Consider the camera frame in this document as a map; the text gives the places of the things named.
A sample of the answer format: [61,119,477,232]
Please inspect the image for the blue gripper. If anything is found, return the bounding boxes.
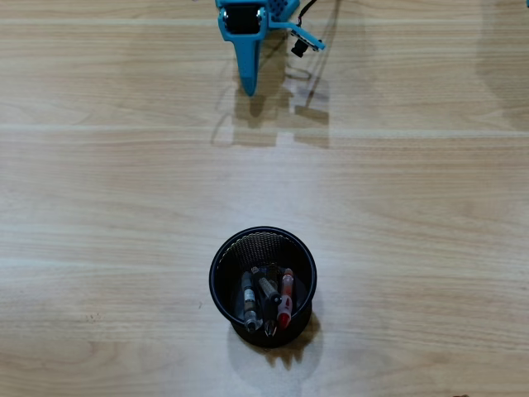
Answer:
[217,0,269,97]

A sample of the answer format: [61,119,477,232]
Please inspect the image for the clear stick pen black cap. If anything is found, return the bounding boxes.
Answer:
[250,266,284,319]

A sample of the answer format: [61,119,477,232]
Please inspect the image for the clear pen with grey grip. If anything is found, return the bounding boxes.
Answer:
[241,270,264,334]

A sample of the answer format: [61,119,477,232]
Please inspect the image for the red retractable pen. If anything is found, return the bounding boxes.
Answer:
[275,267,295,331]

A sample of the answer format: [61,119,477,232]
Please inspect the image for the black retractable pen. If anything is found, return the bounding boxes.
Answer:
[263,304,282,338]

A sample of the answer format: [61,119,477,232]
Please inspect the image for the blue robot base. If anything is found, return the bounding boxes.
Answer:
[264,0,305,22]

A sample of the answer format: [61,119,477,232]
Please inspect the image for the black mesh pen holder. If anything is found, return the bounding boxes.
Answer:
[208,225,318,348]

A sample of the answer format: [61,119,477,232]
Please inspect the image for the blue wrist camera module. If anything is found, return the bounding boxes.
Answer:
[268,19,327,58]

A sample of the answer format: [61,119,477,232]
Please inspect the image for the black camera cable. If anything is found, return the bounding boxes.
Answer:
[295,0,319,22]

